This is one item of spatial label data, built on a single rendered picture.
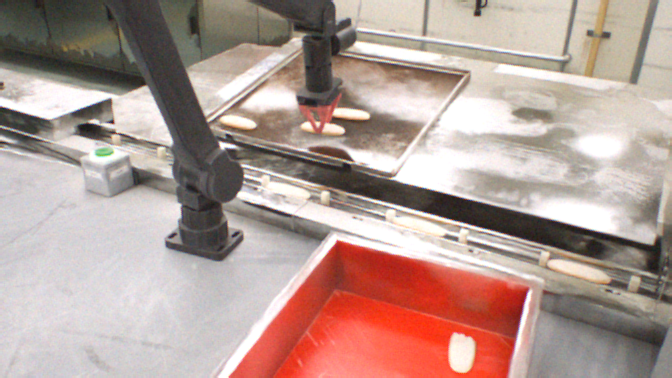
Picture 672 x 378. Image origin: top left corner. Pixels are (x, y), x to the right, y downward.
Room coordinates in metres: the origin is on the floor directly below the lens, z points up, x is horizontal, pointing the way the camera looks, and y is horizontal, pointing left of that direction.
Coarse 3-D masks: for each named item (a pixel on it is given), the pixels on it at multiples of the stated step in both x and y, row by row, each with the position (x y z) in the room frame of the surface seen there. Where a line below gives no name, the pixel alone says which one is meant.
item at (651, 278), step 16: (96, 128) 1.34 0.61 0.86; (160, 144) 1.25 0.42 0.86; (272, 176) 1.11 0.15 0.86; (288, 176) 1.10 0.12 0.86; (336, 192) 1.04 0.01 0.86; (384, 208) 0.99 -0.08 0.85; (400, 208) 0.98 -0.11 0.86; (448, 224) 0.93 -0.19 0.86; (464, 224) 0.93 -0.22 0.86; (496, 240) 0.89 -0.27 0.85; (512, 240) 0.88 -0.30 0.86; (528, 240) 0.88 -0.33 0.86; (560, 256) 0.84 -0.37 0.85; (576, 256) 0.83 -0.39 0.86; (624, 272) 0.80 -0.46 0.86; (640, 272) 0.79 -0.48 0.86
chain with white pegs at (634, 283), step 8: (112, 136) 1.27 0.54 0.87; (120, 144) 1.27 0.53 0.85; (160, 152) 1.20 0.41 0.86; (264, 176) 1.08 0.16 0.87; (264, 184) 1.07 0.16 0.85; (328, 192) 1.02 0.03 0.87; (328, 200) 1.02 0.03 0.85; (392, 216) 0.95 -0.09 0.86; (464, 232) 0.89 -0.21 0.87; (464, 240) 0.88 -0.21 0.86; (544, 256) 0.82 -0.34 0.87; (536, 264) 0.84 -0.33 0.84; (544, 264) 0.82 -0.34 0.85; (632, 280) 0.76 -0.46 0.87; (624, 288) 0.78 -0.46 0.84; (632, 288) 0.76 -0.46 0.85
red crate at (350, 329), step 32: (320, 320) 0.70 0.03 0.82; (352, 320) 0.70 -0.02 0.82; (384, 320) 0.70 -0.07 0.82; (416, 320) 0.70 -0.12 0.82; (448, 320) 0.70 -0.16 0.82; (320, 352) 0.63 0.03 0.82; (352, 352) 0.63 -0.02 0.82; (384, 352) 0.63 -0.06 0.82; (416, 352) 0.63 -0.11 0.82; (448, 352) 0.63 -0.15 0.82; (480, 352) 0.64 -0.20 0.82
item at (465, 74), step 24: (288, 72) 1.56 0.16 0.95; (336, 72) 1.55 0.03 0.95; (456, 72) 1.51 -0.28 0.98; (240, 96) 1.43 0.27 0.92; (264, 96) 1.43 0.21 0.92; (288, 96) 1.43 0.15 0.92; (408, 96) 1.40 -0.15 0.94; (432, 96) 1.39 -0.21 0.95; (336, 120) 1.30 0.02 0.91; (384, 120) 1.28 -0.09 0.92; (432, 120) 1.25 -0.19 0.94; (264, 144) 1.20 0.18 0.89; (312, 144) 1.20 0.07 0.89; (360, 144) 1.19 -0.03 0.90; (384, 144) 1.18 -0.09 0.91; (360, 168) 1.09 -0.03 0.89; (384, 168) 1.09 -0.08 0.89
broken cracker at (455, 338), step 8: (456, 336) 0.66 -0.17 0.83; (464, 336) 0.66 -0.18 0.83; (456, 344) 0.64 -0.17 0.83; (464, 344) 0.64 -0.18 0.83; (472, 344) 0.64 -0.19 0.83; (456, 352) 0.63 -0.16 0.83; (464, 352) 0.62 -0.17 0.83; (472, 352) 0.63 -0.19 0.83; (456, 360) 0.61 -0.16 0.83; (464, 360) 0.61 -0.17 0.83; (472, 360) 0.61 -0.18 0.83; (456, 368) 0.60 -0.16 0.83; (464, 368) 0.60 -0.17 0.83
